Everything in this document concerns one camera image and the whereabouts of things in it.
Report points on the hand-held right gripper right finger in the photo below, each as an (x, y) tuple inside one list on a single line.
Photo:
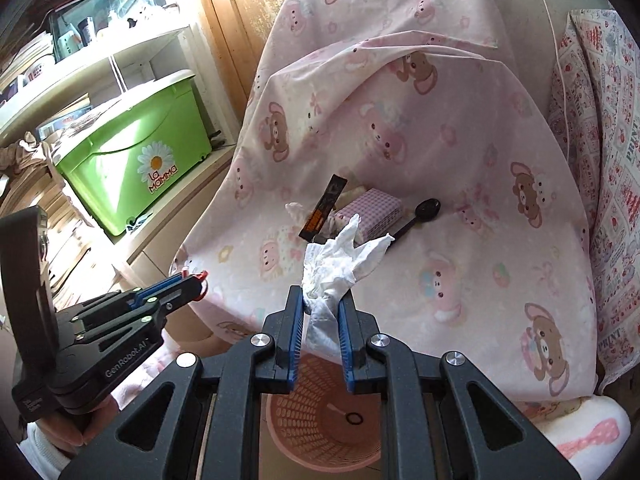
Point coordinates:
[(347, 345)]

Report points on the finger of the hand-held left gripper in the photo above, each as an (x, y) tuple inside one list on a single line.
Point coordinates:
[(160, 287), (175, 300)]

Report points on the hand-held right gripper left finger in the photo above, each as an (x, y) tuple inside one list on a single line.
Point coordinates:
[(295, 340)]

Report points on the pink perforated plastic basket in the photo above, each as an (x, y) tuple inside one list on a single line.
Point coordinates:
[(320, 410)]

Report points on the large white tissue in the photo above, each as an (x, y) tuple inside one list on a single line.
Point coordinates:
[(335, 265)]

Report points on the small white tissue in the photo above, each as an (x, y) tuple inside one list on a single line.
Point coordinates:
[(294, 208)]

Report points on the black and orange sachet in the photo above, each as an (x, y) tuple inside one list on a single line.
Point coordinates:
[(325, 205)]

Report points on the pink checked tissue packet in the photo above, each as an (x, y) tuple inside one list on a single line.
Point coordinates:
[(372, 207)]

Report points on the cream wrapper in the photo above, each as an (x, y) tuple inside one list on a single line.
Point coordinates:
[(356, 191)]

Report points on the black plastic spoon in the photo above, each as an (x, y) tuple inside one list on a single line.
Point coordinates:
[(430, 206)]

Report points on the person's left forearm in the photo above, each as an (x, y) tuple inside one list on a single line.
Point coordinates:
[(40, 455)]

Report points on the person's left hand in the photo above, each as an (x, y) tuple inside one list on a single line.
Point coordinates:
[(80, 427)]

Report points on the small white stick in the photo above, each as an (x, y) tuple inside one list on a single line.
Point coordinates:
[(335, 407)]

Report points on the beige crumpled cloth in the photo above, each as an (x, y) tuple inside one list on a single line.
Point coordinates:
[(22, 152)]

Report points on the green plastic storage box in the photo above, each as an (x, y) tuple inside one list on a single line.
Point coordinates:
[(125, 150)]

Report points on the pink bear-printed blanket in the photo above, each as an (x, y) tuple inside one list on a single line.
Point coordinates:
[(425, 135)]

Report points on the stack of books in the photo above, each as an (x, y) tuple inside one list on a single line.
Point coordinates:
[(27, 55)]

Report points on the white shelf unit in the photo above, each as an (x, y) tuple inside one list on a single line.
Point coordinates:
[(145, 55)]

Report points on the green and white bottle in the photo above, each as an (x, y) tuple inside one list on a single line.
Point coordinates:
[(65, 42)]

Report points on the white plush toy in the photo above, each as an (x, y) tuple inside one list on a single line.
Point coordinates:
[(142, 10)]

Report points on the wooden door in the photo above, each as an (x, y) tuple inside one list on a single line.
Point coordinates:
[(250, 20)]

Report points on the strawberry-printed cloth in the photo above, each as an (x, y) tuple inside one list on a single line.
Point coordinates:
[(610, 160)]

